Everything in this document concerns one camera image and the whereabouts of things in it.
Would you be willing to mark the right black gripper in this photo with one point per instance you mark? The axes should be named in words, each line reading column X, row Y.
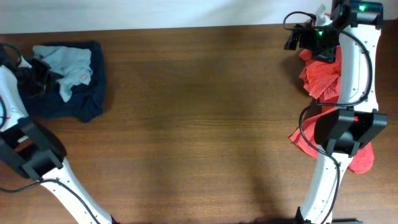
column 327, row 56

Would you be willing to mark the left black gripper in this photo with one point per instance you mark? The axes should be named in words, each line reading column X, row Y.
column 48, row 76

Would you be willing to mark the light blue t-shirt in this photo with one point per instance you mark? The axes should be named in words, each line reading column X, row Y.
column 72, row 64

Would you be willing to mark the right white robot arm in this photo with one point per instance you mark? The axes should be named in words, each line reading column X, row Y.
column 355, row 120

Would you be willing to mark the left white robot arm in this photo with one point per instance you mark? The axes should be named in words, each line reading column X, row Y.
column 34, row 152

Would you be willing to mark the red t-shirt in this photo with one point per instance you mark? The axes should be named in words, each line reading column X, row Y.
column 323, row 82

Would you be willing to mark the folded navy blue garment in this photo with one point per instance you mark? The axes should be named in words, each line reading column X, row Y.
column 86, row 102

